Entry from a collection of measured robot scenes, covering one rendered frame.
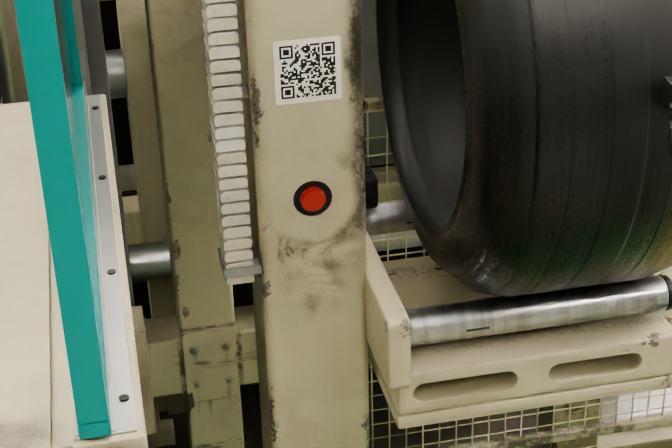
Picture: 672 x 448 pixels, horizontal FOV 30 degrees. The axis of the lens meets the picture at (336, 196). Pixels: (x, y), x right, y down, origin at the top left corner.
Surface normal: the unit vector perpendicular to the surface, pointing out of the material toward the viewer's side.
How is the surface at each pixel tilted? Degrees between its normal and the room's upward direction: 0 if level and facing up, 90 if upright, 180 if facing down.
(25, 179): 0
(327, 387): 90
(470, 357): 0
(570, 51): 69
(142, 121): 95
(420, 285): 0
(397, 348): 90
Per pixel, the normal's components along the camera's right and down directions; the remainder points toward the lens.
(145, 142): 0.21, 0.52
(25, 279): -0.03, -0.89
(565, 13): 0.17, -0.03
